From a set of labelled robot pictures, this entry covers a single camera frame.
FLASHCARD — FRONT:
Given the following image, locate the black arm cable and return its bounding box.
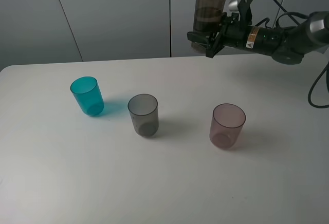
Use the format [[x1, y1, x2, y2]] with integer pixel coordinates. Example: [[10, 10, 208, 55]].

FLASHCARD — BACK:
[[253, 0, 329, 109]]

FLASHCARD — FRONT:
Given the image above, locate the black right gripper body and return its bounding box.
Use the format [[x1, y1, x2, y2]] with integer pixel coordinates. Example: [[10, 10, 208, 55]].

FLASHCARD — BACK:
[[220, 13, 283, 54]]

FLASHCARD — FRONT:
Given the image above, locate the brown translucent water bottle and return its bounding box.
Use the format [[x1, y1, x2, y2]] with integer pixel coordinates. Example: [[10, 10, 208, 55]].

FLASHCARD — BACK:
[[191, 0, 229, 53]]

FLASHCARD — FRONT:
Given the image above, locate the grey translucent plastic cup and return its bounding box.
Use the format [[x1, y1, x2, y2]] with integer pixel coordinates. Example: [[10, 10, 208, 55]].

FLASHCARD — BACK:
[[127, 94, 159, 138]]

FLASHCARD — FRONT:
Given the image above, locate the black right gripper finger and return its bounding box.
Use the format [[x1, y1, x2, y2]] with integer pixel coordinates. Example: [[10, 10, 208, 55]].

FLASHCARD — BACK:
[[205, 30, 224, 58], [187, 31, 213, 45]]

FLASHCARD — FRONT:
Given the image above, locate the teal translucent plastic cup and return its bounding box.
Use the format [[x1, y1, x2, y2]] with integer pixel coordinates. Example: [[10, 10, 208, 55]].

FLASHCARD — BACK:
[[70, 76, 104, 117]]

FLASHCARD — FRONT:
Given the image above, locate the pink translucent plastic cup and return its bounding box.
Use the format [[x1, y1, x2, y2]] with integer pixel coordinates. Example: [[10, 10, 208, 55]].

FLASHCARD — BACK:
[[209, 103, 246, 150]]

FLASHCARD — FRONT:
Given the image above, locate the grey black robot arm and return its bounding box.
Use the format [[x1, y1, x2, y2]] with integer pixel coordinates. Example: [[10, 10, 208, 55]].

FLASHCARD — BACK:
[[187, 11, 328, 65]]

